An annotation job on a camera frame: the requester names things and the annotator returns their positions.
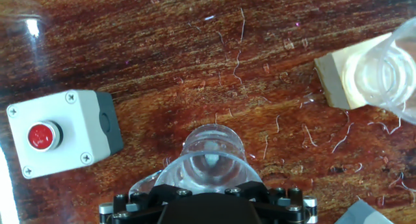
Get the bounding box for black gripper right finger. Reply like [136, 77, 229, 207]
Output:
[224, 180, 319, 224]

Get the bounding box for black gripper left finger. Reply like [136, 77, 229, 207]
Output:
[99, 184, 196, 224]

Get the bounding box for clear mug with water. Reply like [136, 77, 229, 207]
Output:
[128, 123, 263, 201]

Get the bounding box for clear empty plastic cup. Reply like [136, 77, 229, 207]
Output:
[341, 16, 416, 126]

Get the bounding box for green push button box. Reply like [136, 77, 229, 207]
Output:
[334, 199, 394, 224]

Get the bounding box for red push button box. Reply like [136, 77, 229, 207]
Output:
[6, 89, 125, 180]

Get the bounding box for light wooden cube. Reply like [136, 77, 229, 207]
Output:
[313, 32, 416, 110]

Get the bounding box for glossy wood grain mat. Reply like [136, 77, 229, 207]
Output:
[0, 0, 416, 224]

